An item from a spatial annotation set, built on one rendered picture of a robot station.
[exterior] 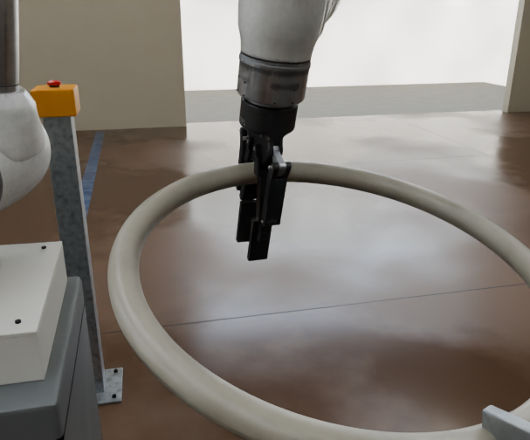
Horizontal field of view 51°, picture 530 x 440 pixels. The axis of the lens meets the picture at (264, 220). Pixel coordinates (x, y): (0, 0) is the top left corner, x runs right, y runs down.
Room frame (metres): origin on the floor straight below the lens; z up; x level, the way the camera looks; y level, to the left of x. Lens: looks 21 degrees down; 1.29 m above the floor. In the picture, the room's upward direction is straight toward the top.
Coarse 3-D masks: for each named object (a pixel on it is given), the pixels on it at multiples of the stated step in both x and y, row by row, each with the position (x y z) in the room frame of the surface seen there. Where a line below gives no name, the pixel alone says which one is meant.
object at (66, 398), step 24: (72, 288) 0.93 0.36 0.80; (72, 312) 0.84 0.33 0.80; (72, 336) 0.79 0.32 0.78; (72, 360) 0.76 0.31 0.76; (24, 384) 0.64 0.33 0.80; (48, 384) 0.64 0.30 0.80; (72, 384) 0.73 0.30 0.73; (0, 408) 0.59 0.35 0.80; (24, 408) 0.59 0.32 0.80; (48, 408) 0.60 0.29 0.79; (72, 408) 0.70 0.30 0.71; (96, 408) 0.95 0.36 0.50; (0, 432) 0.58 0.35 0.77; (24, 432) 0.59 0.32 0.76; (48, 432) 0.60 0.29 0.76; (72, 432) 0.67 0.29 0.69; (96, 432) 0.91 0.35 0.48
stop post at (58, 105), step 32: (32, 96) 1.60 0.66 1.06; (64, 96) 1.62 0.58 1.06; (64, 128) 1.63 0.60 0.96; (64, 160) 1.63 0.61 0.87; (64, 192) 1.63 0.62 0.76; (64, 224) 1.63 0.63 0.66; (64, 256) 1.62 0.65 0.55; (96, 320) 1.65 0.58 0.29; (96, 352) 1.64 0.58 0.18; (96, 384) 1.63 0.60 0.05
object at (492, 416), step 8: (488, 408) 0.34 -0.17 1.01; (496, 408) 0.33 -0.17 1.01; (488, 416) 0.33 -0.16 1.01; (496, 416) 0.33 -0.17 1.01; (504, 416) 0.32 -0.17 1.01; (512, 416) 0.32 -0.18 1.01; (488, 424) 0.33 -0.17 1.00; (496, 424) 0.32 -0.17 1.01; (504, 424) 0.32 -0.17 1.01; (512, 424) 0.32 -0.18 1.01; (520, 424) 0.31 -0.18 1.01; (528, 424) 0.31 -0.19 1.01; (496, 432) 0.32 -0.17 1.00; (504, 432) 0.32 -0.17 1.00; (512, 432) 0.31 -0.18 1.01; (520, 432) 0.31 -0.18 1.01; (528, 432) 0.31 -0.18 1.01
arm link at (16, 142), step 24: (0, 0) 0.91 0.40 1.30; (0, 24) 0.91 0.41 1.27; (0, 48) 0.91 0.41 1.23; (0, 72) 0.91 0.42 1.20; (0, 96) 0.90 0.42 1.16; (24, 96) 0.94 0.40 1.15; (0, 120) 0.88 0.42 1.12; (24, 120) 0.92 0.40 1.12; (0, 144) 0.87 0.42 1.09; (24, 144) 0.91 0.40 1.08; (48, 144) 1.00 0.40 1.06; (0, 168) 0.85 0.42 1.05; (24, 168) 0.91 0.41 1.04; (0, 192) 0.84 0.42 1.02; (24, 192) 0.93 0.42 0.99
